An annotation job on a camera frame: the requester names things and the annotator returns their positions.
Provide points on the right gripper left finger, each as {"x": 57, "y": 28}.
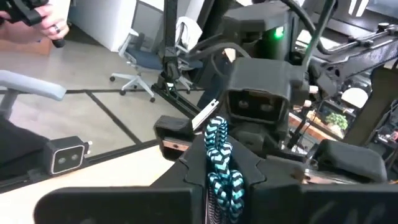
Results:
{"x": 124, "y": 205}

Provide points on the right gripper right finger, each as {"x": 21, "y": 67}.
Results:
{"x": 311, "y": 205}

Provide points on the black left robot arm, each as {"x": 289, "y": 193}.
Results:
{"x": 258, "y": 21}

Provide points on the white office chair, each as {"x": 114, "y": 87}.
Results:
{"x": 146, "y": 60}

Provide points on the green potted plant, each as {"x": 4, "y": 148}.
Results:
{"x": 337, "y": 121}

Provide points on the white cabinet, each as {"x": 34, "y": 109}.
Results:
{"x": 102, "y": 21}

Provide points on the grey armrest chair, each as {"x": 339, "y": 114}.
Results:
{"x": 28, "y": 85}

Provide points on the person's hand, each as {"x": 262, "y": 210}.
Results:
{"x": 49, "y": 23}

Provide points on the brown cardboard box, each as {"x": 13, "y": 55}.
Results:
{"x": 21, "y": 46}

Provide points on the black table-level camera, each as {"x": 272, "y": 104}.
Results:
{"x": 66, "y": 158}

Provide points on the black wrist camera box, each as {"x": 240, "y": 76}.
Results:
{"x": 261, "y": 81}

